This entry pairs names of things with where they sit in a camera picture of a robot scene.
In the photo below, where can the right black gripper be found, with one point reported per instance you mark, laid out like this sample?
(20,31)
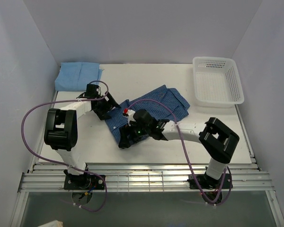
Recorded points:
(125,131)

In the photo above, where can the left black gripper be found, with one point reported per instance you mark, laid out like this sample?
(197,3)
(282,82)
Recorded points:
(109,105)

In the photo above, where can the blue plaid long sleeve shirt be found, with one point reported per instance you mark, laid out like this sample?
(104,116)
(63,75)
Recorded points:
(161,103)

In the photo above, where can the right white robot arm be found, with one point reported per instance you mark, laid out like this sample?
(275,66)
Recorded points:
(218,139)

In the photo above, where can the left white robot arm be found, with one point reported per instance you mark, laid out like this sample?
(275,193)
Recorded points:
(61,129)

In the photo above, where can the folded light blue shirt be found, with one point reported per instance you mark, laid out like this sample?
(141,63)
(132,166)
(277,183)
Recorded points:
(74,76)

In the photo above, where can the white plastic basket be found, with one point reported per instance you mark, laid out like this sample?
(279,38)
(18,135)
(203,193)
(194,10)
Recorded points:
(217,82)

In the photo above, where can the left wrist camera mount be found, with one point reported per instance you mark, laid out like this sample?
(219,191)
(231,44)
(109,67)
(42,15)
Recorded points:
(98,90)

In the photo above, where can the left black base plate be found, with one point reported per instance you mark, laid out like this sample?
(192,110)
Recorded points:
(84,182)

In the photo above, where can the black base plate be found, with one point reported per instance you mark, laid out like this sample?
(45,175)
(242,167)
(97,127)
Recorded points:
(84,182)
(209,183)

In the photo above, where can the aluminium rail frame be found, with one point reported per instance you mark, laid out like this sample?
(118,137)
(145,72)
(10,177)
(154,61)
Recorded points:
(48,177)

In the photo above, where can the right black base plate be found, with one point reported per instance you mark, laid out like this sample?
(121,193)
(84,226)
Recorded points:
(209,183)

